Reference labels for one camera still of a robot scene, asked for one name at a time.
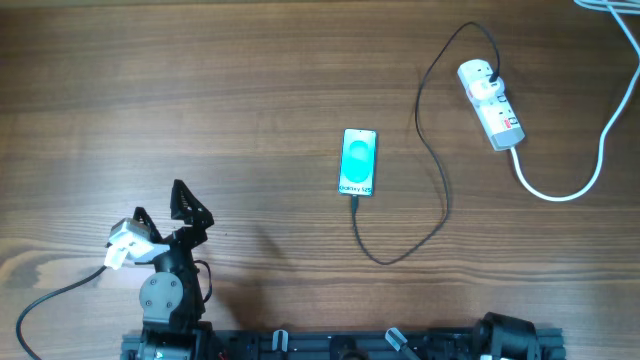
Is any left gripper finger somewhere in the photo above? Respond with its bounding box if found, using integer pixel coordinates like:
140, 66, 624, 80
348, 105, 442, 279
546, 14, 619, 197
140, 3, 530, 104
170, 179, 214, 230
133, 207, 163, 244

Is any black USB charging cable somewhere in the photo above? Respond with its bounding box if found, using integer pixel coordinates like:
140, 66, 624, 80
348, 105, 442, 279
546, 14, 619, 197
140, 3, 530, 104
349, 21, 502, 266

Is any white power strip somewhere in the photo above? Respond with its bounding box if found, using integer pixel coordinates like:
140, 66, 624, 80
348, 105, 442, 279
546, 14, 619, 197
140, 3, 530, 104
457, 59, 525, 151

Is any smartphone with turquoise screen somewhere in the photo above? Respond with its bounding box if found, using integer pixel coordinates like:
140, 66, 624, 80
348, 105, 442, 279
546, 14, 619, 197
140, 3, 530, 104
338, 129, 377, 196

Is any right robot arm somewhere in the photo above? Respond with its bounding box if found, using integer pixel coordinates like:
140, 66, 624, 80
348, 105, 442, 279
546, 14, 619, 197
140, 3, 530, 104
471, 312, 541, 360

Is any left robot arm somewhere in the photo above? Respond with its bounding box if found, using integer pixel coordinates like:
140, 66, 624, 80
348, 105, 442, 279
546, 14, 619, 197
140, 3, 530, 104
120, 179, 214, 360

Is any white USB charger plug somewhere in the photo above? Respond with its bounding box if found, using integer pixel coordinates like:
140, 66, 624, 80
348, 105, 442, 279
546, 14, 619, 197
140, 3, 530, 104
466, 78, 505, 105

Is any white power strip cord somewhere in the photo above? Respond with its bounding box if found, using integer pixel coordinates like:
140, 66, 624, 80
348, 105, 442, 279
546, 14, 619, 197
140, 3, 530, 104
508, 0, 640, 203

